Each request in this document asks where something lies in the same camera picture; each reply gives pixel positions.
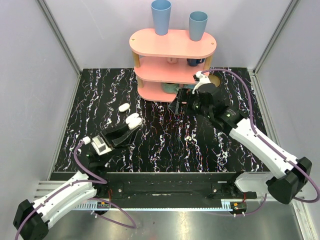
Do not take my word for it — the pink three-tier wooden shelf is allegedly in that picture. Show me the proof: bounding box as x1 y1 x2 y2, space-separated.
129 28 217 103

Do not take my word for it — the left light blue cup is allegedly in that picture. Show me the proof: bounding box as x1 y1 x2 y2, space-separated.
151 0 172 36

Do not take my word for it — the teal glazed ceramic mug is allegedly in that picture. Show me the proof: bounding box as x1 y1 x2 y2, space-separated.
161 82 180 94

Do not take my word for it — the light blue cup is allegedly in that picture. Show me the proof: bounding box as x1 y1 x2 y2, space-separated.
189 11 208 42
151 0 172 36

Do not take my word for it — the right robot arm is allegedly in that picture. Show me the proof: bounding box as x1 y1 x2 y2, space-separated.
168 83 312 205

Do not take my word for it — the white oval pebble case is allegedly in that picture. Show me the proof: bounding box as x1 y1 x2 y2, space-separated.
118 103 130 113

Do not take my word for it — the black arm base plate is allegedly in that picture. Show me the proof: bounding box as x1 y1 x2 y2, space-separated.
93 172 257 200

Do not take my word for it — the right orange connector board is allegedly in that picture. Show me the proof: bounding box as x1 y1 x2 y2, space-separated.
231 202 247 211

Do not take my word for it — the pink mug on shelf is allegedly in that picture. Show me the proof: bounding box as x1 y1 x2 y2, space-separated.
166 57 178 64

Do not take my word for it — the orange connector board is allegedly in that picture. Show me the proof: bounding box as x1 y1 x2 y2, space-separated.
231 202 247 211
97 200 111 209

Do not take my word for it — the brown ceramic bowl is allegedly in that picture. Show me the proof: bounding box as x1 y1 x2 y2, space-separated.
208 74 221 87

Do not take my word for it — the left orange connector board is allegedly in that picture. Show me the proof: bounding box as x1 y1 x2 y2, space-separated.
97 200 111 209

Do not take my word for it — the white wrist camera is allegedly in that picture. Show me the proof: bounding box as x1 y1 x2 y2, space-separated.
91 135 112 156
192 71 211 95

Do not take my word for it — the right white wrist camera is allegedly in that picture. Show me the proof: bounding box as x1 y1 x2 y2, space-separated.
192 71 211 95

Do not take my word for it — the right light blue cup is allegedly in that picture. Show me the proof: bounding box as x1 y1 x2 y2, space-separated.
189 11 208 42

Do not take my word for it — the white earbuds charging case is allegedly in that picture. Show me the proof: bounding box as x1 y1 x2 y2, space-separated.
125 113 143 130

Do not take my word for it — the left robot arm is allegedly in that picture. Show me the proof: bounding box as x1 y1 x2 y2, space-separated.
13 122 142 240

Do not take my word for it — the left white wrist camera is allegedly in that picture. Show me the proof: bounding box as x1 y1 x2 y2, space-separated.
91 135 112 156

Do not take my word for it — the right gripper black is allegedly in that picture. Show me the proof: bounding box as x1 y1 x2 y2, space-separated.
167 87 213 119

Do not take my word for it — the dark blue mug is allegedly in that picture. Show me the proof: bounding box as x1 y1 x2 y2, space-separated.
187 58 205 67

